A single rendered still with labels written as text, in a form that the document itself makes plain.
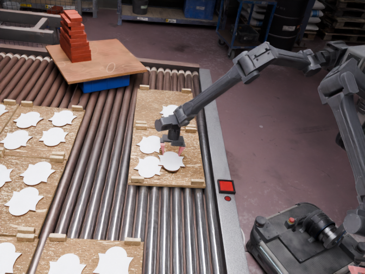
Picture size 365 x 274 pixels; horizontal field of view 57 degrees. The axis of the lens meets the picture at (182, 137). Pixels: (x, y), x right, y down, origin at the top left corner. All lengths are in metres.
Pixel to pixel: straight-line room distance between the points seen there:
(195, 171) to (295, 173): 1.82
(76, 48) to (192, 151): 0.98
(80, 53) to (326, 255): 2.01
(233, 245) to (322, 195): 1.90
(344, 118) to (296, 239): 1.40
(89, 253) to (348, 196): 2.51
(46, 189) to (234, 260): 0.81
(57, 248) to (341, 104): 1.06
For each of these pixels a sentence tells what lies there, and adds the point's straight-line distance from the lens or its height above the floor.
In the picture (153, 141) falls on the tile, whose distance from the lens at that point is 1.72.
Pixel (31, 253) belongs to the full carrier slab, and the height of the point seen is 0.94.
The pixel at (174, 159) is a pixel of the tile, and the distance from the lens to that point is 1.62.
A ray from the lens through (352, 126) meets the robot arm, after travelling 1.12.
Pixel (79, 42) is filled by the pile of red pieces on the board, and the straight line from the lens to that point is 2.18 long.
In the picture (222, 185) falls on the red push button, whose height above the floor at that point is 0.93.
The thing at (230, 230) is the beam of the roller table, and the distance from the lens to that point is 1.43.
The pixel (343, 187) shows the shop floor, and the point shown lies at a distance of 3.39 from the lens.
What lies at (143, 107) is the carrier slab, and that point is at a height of 0.94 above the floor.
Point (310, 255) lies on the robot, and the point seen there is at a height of 0.26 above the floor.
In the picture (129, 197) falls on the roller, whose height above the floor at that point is 0.92.
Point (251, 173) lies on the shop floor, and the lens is 3.11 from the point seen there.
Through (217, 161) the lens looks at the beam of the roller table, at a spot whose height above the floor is 0.91.
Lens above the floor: 2.02
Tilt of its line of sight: 38 degrees down
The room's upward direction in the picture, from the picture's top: 9 degrees clockwise
